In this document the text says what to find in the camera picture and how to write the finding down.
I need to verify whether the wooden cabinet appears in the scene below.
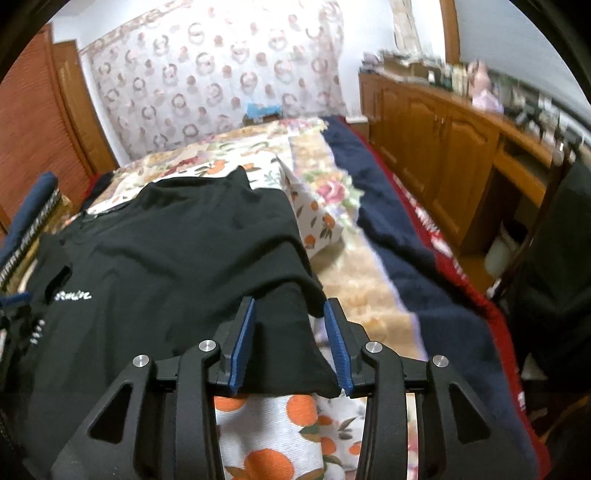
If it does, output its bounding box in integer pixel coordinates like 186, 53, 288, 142
358, 69, 591, 278

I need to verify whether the stack of folded clothes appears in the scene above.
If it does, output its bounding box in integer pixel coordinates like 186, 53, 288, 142
0, 187, 63, 282

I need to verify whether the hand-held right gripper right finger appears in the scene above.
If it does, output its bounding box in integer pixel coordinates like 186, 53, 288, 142
323, 298, 541, 480

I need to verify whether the black garment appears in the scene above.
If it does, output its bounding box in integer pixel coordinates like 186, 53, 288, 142
18, 166, 345, 480

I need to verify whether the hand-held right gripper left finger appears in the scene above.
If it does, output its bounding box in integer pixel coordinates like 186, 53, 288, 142
51, 296, 257, 480

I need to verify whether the white bin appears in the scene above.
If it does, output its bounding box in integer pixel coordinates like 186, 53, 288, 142
485, 222, 527, 278

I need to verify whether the louvered wooden wardrobe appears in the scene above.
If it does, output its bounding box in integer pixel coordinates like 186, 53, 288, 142
0, 23, 118, 241

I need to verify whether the blue box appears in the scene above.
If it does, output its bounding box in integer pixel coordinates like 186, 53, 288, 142
245, 102, 282, 121

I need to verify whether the row of bottles and boxes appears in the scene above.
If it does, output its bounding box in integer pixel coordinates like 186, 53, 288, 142
360, 48, 467, 93

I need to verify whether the folded yellow cloth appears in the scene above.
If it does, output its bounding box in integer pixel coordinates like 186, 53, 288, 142
18, 194, 77, 278

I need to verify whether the folded navy cloth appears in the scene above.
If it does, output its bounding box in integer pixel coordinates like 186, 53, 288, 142
0, 173, 58, 259

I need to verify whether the navy blue blanket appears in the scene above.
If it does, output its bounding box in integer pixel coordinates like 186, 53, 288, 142
323, 115, 532, 480

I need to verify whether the pink figurine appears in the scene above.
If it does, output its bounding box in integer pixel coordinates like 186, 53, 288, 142
466, 60, 504, 112

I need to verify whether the orange print white sheet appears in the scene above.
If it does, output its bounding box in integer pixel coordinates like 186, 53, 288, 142
88, 152, 370, 480

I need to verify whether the dark wooden chair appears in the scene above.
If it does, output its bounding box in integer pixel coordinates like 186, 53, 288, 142
485, 143, 583, 301

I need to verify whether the floral beige blanket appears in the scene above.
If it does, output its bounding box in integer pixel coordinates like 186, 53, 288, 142
111, 117, 430, 365

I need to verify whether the dark grey garment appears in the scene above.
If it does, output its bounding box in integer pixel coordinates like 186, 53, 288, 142
508, 157, 591, 384

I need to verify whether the red blanket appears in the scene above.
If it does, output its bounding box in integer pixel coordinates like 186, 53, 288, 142
351, 124, 552, 480

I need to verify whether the circle pattern curtain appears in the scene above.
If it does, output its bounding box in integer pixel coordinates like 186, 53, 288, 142
78, 0, 347, 162

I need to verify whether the narrow beige curtain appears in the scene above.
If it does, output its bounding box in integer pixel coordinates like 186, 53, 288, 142
390, 0, 422, 54

